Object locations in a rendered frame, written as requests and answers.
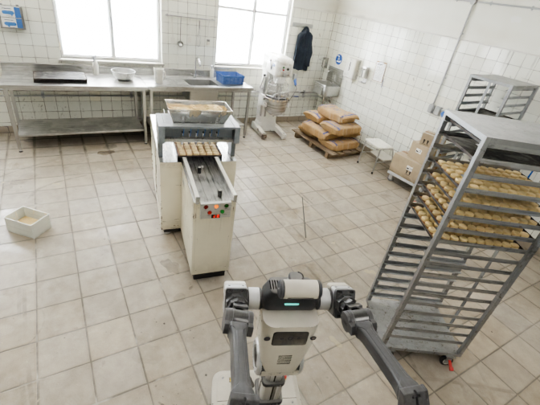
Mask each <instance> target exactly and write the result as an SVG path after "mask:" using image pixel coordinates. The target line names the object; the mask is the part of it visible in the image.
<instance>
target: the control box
mask: <svg viewBox="0 0 540 405"><path fill-rule="evenodd" d="M226 204H228V207H225V205H226ZM215 205H218V206H219V207H218V208H215ZM205 206H208V208H207V209H205V208H204V207H205ZM221 210H224V213H223V214H221V212H220V211H221ZM208 211H211V214H210V215H209V214H208ZM217 215H218V217H219V218H223V217H230V216H231V200H228V201H215V202H201V203H200V215H199V218H200V219H213V218H214V217H213V216H215V218H217ZM212 217H213V218H212Z"/></svg>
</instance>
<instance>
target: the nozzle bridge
mask: <svg viewBox="0 0 540 405"><path fill-rule="evenodd" d="M183 129H184V135H183V138H181V133H182V131H183ZM190 129H191V135H190V138H188V133H189V131H190ZM156 130H157V154H158V157H159V158H163V144H165V142H228V151H227V152H228V153H229V154H230V156H231V157H234V156H235V144H239V135H240V127H239V125H238V124H237V122H236V121H235V119H234V118H233V116H229V117H228V119H227V121H226V122H225V124H202V123H174V122H173V120H172V117H171V115H170V113H156ZM205 130H206V132H205ZM211 130H212V134H211V139H210V138H209V132H210V131H211ZM196 131H197V133H198V138H197V139H196V138H195V133H196ZM203 131H204V132H205V136H204V138H203V139H202V134H203ZM216 131H217V132H219V135H218V138H217V139H216V138H215V134H216Z"/></svg>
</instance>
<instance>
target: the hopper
mask: <svg viewBox="0 0 540 405"><path fill-rule="evenodd" d="M165 101H166V105H167V108H168V106H174V105H175V106H186V105H187V106H189V105H190V104H194V106H195V107H206V106H207V105H208V104H209V105H214V104H216V105H218V106H220V107H224V108H225V109H226V111H206V110H183V109H169V108H168V110H169V112H170V115H171V117H172V120H173V122H174V123H202V124H225V122H226V121H227V119H228V117H229V116H230V115H231V114H232V112H233V111H232V110H231V108H230V107H229V106H228V104H227V103H226V102H223V101H205V100H171V99H165Z"/></svg>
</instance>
